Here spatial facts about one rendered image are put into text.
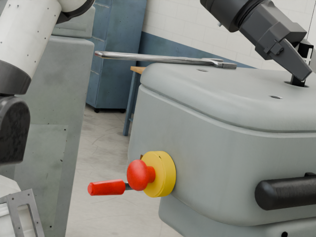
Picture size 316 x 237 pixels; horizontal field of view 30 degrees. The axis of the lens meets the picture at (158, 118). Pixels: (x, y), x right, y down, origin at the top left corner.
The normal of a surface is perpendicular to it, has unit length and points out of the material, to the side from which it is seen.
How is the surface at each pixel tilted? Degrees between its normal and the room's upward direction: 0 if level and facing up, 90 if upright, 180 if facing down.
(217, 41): 90
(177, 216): 90
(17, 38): 62
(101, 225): 0
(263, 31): 90
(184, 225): 90
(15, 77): 73
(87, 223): 0
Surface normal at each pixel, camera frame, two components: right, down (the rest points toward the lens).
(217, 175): -0.44, 0.14
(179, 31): -0.81, 0.00
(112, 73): 0.57, 0.29
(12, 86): 0.68, 0.00
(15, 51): 0.40, -0.15
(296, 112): 0.53, -0.47
